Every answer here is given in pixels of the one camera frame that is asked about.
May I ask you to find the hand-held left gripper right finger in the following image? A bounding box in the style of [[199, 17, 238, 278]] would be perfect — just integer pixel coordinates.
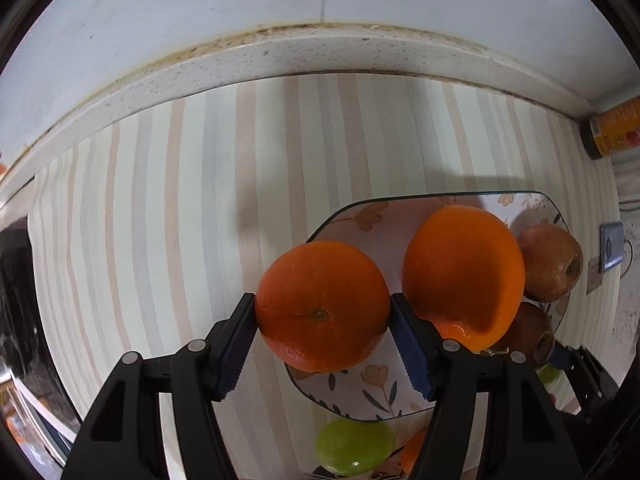
[[389, 292, 584, 480]]

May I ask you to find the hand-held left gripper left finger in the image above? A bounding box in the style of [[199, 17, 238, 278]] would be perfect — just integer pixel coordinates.
[[62, 292, 259, 480]]

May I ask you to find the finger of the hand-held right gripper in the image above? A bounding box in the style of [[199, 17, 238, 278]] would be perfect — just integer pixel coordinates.
[[550, 344, 622, 413]]

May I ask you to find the floral plate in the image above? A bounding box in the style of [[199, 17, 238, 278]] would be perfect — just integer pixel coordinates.
[[284, 190, 574, 422]]

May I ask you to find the green apple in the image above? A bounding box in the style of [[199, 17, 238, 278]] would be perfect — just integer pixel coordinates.
[[314, 417, 397, 477], [534, 360, 563, 387]]

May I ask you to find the reddish brown apple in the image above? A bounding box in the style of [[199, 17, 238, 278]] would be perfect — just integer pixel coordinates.
[[516, 223, 585, 304], [489, 301, 556, 369]]

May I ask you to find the small orange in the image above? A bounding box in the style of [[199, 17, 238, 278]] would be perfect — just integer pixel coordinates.
[[400, 427, 430, 476]]

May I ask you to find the striped table mat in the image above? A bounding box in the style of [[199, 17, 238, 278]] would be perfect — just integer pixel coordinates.
[[27, 72, 622, 480]]

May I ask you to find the dark glossy appliance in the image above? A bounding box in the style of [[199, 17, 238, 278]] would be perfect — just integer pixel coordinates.
[[0, 212, 83, 466]]

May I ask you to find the orange bottle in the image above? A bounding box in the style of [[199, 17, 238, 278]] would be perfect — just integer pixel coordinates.
[[580, 97, 640, 161]]

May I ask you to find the grey wall socket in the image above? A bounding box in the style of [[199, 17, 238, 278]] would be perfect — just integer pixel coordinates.
[[599, 220, 626, 274]]

